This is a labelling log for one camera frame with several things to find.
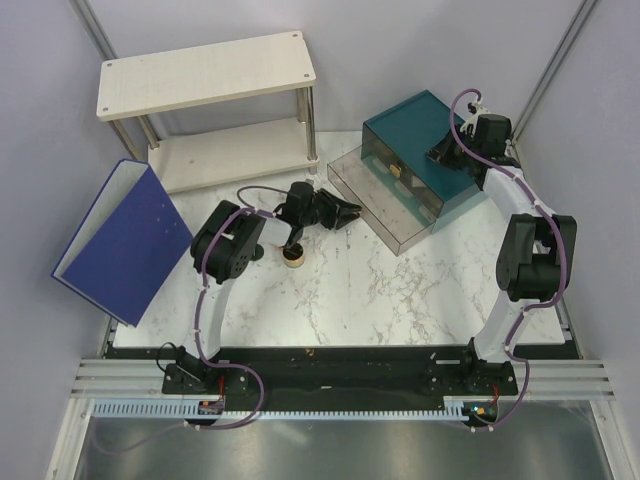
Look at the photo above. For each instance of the teal drawer cabinet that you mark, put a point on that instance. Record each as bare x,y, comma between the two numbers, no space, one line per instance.
400,141

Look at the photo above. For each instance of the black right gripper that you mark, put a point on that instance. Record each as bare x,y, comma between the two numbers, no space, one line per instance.
441,152

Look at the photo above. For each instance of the blue ring binder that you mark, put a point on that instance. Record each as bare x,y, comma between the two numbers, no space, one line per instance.
127,244

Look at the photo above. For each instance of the aluminium front rail frame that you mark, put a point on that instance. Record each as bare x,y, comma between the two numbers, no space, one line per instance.
102,378

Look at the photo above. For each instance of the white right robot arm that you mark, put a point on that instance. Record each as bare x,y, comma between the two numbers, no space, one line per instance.
534,262

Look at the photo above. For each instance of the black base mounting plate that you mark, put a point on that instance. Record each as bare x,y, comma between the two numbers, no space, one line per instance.
342,378

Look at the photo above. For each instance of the white two-tier shelf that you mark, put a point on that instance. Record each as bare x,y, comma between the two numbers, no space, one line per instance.
134,87

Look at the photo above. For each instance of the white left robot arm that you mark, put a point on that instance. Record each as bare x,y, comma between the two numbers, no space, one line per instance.
233,236

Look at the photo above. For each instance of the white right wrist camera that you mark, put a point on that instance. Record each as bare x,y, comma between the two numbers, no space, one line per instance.
475,109

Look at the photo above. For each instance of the light blue cable duct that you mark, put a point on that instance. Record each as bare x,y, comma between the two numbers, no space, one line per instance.
197,410

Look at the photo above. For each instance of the smoked clear drawer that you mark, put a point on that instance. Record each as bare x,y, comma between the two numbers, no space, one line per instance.
398,176
388,207

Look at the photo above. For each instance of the gold cosmetic jar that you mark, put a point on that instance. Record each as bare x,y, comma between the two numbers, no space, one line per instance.
293,256

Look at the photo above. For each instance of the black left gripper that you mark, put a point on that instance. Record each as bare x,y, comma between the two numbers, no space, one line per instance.
340,213

